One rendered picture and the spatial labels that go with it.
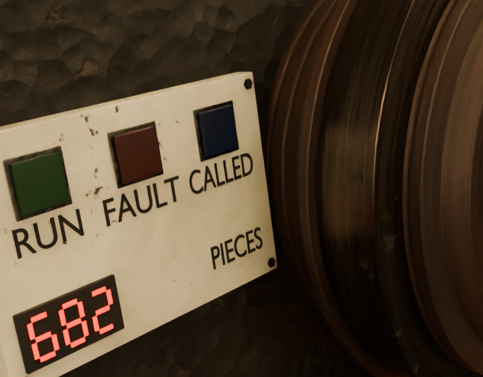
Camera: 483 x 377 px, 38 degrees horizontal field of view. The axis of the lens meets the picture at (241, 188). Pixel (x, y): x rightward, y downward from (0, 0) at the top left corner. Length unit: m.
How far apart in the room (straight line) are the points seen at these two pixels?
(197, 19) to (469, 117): 0.23
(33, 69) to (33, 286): 0.15
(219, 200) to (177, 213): 0.04
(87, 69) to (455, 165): 0.28
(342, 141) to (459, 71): 0.10
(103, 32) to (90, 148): 0.09
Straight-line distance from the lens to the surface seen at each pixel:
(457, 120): 0.56
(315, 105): 0.56
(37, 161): 0.48
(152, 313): 0.56
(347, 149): 0.54
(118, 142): 0.51
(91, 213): 0.51
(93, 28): 0.53
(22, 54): 0.51
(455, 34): 0.56
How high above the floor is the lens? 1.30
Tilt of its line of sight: 15 degrees down
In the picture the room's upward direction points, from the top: 8 degrees counter-clockwise
